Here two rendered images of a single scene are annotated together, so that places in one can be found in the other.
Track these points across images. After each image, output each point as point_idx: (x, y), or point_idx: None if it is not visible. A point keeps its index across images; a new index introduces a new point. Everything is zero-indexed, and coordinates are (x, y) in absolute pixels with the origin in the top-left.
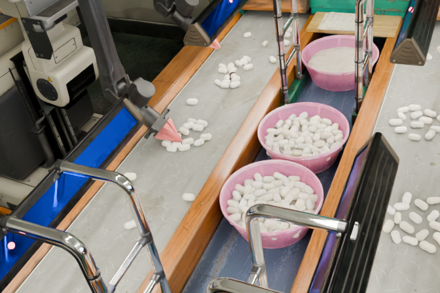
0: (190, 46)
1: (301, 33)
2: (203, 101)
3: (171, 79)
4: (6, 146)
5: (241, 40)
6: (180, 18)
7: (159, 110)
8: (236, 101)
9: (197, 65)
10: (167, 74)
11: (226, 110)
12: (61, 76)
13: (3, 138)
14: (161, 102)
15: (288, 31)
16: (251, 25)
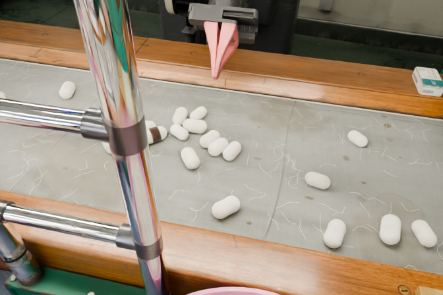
0: (267, 59)
1: (398, 274)
2: (71, 108)
3: (145, 53)
4: (163, 21)
5: (334, 134)
6: None
7: (59, 59)
8: (49, 156)
9: (206, 80)
10: (163, 47)
11: (18, 145)
12: None
13: (162, 12)
14: (75, 55)
15: (416, 234)
16: (419, 144)
